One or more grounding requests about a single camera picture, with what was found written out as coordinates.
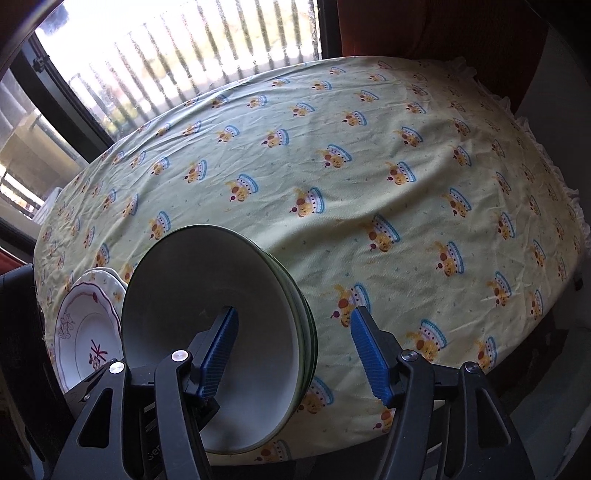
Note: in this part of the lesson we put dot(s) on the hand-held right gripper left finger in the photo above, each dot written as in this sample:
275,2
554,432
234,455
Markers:
221,355

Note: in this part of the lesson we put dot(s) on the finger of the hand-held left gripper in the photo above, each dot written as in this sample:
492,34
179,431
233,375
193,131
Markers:
83,392

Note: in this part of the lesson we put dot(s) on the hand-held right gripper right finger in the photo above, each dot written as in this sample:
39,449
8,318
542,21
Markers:
369,355

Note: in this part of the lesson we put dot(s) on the white floral print bowl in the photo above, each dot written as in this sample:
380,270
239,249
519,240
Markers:
315,355
304,341

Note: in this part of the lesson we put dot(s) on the white plate with red print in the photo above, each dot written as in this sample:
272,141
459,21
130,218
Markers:
78,332

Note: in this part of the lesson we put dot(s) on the white bowl with printed band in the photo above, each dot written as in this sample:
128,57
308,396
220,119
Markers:
184,300

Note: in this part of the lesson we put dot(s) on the white ruffled rim plate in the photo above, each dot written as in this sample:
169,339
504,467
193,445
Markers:
122,284

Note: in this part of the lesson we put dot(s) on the red curtain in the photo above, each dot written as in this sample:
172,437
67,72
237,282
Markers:
438,27
11,259

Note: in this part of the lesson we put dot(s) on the white plastic stool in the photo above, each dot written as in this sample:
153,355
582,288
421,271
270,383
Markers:
48,203

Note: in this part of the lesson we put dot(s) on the yellow printed tablecloth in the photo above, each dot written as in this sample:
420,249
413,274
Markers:
369,161

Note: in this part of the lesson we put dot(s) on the balcony railing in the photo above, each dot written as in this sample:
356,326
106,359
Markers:
138,69

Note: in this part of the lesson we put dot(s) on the dark window frame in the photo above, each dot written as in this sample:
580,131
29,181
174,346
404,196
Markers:
60,97

